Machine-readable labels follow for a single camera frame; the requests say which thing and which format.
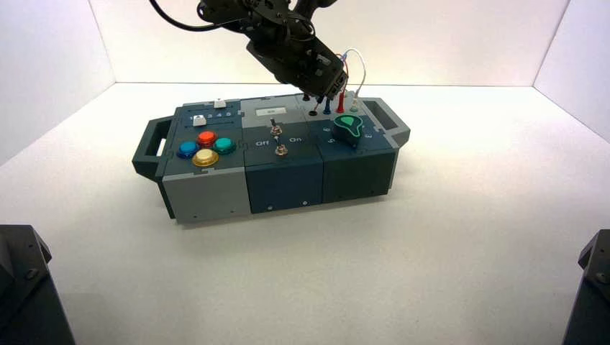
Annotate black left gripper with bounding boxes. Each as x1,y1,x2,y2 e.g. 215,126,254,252
247,27,350,103

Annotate black banana plug wire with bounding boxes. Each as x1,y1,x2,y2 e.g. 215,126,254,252
301,93,331,111

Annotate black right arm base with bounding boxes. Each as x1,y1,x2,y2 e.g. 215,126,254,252
562,229,610,345

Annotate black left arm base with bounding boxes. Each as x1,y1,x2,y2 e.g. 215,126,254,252
0,224,76,345

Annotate green teardrop rotary knob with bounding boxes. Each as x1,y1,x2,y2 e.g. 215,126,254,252
332,115,366,149

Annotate blue grey modular task box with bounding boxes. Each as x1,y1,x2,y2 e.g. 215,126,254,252
132,95,411,225

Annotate teal round push button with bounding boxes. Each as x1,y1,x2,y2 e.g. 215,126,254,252
213,138,237,156

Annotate yellow round push button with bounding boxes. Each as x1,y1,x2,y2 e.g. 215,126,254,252
191,149,220,169

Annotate blue round push button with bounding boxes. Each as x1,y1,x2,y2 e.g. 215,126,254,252
176,141,199,160

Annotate red banana plug wire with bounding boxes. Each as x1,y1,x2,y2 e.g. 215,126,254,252
336,55,350,114

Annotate white banana plug wire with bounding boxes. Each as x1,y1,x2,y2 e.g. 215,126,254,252
344,49,368,111

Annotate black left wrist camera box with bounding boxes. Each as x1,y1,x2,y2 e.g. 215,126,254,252
295,0,340,11

